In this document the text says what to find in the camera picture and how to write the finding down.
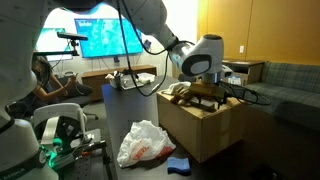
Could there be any white cloth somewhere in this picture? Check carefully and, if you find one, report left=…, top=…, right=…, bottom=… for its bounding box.
left=162, top=81, right=191, bottom=95

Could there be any plaid green sofa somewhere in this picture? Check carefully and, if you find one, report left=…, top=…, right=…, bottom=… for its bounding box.
left=247, top=62, right=320, bottom=131

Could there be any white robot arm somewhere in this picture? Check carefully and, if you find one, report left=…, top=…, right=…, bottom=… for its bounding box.
left=0, top=0, right=224, bottom=180

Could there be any person in striped top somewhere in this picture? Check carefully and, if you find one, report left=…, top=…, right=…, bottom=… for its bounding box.
left=20, top=56, right=77, bottom=116

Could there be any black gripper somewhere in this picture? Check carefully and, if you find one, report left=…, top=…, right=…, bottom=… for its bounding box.
left=189, top=82, right=226, bottom=104

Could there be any brown plush toy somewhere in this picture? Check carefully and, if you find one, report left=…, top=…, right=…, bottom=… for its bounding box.
left=170, top=86, right=193, bottom=105

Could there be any wooden storage cabinet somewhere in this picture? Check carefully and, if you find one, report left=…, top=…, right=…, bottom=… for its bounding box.
left=223, top=60, right=264, bottom=86

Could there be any black remote control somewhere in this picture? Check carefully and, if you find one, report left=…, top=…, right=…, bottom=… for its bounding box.
left=190, top=98, right=215, bottom=112

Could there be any large cardboard box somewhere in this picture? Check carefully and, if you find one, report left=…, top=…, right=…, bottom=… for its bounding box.
left=157, top=91, right=245, bottom=163

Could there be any low wooden bench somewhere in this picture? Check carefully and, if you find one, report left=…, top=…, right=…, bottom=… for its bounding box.
left=81, top=65, right=157, bottom=102

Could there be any black office chair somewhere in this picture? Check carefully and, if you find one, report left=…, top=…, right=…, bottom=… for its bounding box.
left=59, top=83, right=93, bottom=108

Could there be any wall television screen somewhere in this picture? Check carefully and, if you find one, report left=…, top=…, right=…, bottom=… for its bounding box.
left=74, top=18, right=143, bottom=58

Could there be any white plastic bag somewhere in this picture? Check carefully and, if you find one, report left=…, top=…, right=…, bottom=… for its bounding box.
left=117, top=120, right=176, bottom=168

